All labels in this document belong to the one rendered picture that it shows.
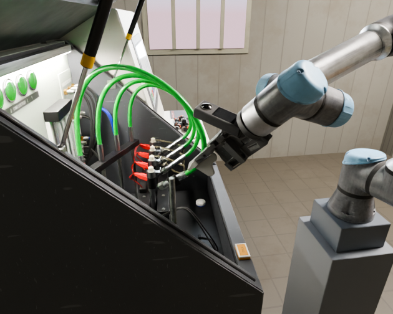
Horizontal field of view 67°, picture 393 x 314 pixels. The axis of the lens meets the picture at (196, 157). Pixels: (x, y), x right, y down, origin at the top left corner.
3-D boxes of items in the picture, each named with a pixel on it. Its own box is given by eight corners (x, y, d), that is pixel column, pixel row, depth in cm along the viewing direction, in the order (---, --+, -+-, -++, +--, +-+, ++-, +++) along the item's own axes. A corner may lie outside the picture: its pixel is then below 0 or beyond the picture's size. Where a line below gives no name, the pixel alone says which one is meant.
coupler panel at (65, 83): (84, 162, 107) (68, 74, 93) (74, 163, 106) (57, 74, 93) (92, 148, 118) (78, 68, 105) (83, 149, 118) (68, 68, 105)
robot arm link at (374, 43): (390, 2, 82) (247, 71, 70) (433, 0, 73) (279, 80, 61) (387, 43, 88) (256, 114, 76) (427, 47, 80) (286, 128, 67)
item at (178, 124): (195, 133, 154) (195, 123, 152) (174, 134, 153) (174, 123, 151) (191, 119, 175) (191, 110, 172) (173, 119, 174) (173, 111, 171)
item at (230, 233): (254, 323, 79) (259, 278, 72) (237, 324, 78) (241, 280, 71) (215, 196, 134) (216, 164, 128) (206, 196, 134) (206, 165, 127)
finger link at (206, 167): (198, 189, 72) (224, 167, 67) (181, 171, 71) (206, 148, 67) (201, 182, 74) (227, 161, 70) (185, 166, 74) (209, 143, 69)
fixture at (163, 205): (171, 248, 98) (169, 210, 92) (140, 250, 97) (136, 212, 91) (168, 193, 129) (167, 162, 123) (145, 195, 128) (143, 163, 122)
